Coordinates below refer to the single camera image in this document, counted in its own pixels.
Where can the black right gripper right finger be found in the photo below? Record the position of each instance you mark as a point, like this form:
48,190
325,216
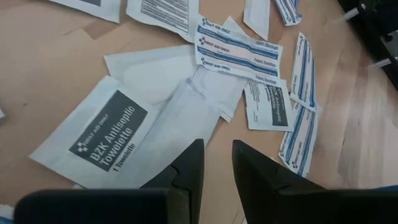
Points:
273,199

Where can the white cylindrical peg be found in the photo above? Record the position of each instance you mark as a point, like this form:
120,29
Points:
349,14
382,62

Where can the blue-striped fabric bandage packet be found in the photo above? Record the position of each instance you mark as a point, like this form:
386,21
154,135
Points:
304,71
298,140
289,11

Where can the three-strip blue fabric bandage packet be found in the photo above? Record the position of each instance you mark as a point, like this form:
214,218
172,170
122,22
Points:
239,53

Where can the white BZK antiseptic towelette packet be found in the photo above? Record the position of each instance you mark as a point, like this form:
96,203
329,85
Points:
90,7
269,105
168,15
93,133

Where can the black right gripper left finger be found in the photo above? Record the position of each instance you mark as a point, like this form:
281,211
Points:
174,202

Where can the plain white paper packet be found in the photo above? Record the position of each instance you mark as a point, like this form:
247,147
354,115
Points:
224,90
233,25
152,71
180,130
258,15

